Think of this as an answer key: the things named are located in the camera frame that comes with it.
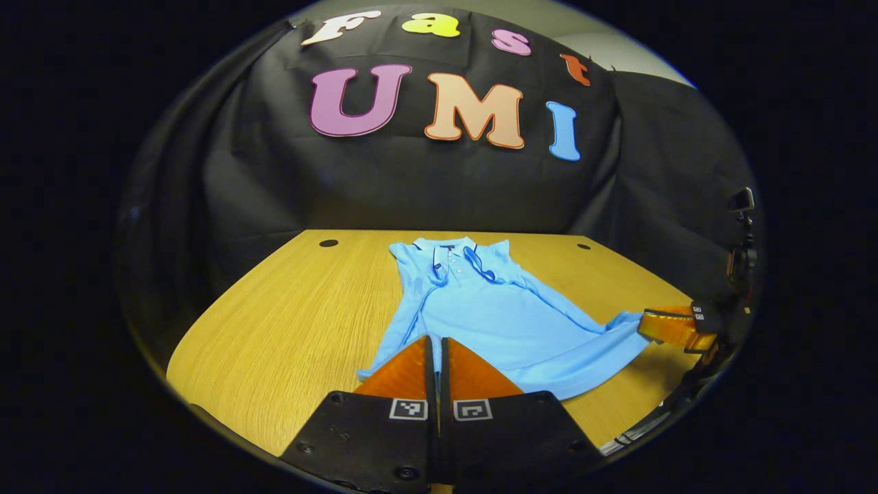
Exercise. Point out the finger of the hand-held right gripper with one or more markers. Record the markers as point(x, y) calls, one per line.
point(675, 329)

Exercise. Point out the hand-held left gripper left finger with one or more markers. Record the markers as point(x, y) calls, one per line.
point(384, 439)

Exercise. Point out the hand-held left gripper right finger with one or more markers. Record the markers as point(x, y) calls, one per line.
point(507, 439)

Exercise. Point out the light blue T-shirt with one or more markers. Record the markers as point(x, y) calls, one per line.
point(494, 322)

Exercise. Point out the black backdrop cloth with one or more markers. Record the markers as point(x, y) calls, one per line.
point(411, 185)

